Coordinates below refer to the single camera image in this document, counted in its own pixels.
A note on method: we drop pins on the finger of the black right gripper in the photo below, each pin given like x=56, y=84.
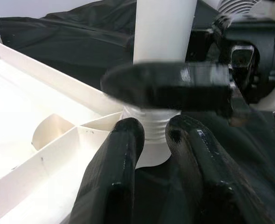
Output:
x=165, y=88
x=199, y=45

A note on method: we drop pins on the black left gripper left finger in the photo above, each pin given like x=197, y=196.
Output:
x=114, y=168

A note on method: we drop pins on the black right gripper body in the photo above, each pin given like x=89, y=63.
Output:
x=251, y=46

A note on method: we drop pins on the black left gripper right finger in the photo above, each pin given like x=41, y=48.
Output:
x=212, y=177

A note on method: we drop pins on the white plastic children table top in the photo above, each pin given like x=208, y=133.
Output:
x=35, y=105

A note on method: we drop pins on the black tablecloth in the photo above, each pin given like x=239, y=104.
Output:
x=70, y=39

